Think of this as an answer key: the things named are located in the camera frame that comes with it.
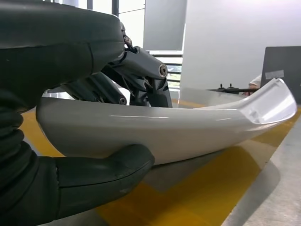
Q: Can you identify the grey roller blind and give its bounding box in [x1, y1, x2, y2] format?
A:
[143, 0, 187, 52]

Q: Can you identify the flat black device with knobs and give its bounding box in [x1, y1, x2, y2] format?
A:
[207, 83, 259, 94]

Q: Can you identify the person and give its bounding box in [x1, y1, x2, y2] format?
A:
[242, 74, 262, 96]

